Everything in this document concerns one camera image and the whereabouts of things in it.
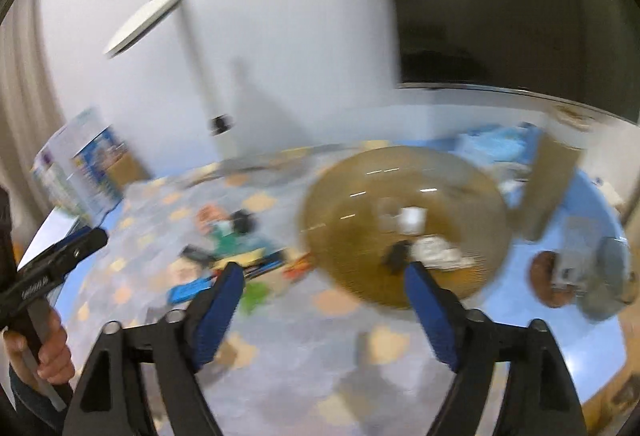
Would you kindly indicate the person left hand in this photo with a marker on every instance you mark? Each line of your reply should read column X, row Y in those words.
column 55, row 359

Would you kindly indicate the pink card box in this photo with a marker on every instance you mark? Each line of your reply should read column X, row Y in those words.
column 208, row 215

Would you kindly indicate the brown round object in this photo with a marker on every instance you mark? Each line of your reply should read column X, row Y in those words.
column 540, row 280

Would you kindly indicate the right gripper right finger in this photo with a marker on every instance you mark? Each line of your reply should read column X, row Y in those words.
column 540, row 396

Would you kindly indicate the upright books row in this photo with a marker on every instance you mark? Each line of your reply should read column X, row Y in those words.
column 72, row 167

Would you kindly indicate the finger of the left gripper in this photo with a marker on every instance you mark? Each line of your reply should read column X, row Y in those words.
column 62, row 257

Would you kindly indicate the yellow rectangular lighter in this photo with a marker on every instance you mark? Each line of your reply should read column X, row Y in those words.
column 244, row 260

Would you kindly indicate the wooden pen holder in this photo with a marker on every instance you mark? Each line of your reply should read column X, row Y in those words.
column 126, row 170

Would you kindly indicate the black ball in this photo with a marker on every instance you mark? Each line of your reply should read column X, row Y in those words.
column 243, row 222

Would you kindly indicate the light green plastic leaf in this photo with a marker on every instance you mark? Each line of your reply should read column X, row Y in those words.
column 254, row 295

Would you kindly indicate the wooden monitor stand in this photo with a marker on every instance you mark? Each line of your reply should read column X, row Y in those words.
column 552, row 171

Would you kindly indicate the blue rectangular lighter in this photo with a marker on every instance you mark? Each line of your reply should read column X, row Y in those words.
column 187, row 291

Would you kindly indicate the white usb charger cube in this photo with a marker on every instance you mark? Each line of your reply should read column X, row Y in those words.
column 411, row 221

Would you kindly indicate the black rectangular lighter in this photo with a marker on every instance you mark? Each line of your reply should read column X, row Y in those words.
column 198, row 256

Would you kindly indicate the clear glass carriage ornament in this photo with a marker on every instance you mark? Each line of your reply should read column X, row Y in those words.
column 435, row 252

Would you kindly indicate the black monitor screen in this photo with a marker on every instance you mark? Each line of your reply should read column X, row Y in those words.
column 583, row 51

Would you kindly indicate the dark green sleeve forearm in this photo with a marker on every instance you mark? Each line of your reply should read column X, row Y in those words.
column 34, row 410

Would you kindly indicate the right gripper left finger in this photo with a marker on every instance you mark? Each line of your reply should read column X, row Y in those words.
column 110, row 399

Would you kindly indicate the black animal figurine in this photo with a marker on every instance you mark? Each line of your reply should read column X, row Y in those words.
column 397, row 257

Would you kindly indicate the patterned fan-motif table mat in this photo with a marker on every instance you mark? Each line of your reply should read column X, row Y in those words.
column 314, row 359

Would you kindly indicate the amber ribbed glass bowl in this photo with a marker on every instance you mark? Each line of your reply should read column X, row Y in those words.
column 372, row 213

